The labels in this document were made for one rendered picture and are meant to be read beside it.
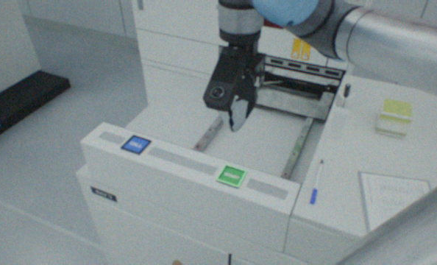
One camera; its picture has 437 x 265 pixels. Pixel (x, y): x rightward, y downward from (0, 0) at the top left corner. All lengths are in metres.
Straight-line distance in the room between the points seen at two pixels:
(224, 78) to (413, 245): 0.41
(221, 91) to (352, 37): 0.21
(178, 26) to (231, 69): 0.82
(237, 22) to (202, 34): 0.78
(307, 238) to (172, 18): 0.93
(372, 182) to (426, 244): 0.62
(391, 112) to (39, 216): 1.79
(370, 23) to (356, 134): 0.52
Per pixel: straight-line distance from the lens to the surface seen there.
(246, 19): 0.58
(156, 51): 1.51
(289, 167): 1.01
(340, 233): 0.77
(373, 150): 0.95
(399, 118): 0.98
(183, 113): 1.25
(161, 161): 0.86
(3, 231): 2.20
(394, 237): 0.26
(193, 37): 1.38
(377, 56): 0.48
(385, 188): 0.86
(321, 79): 1.26
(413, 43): 0.46
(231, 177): 0.81
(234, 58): 0.61
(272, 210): 0.77
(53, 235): 2.06
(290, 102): 1.21
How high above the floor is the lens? 1.55
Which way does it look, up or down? 40 degrees down
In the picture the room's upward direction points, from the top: straight up
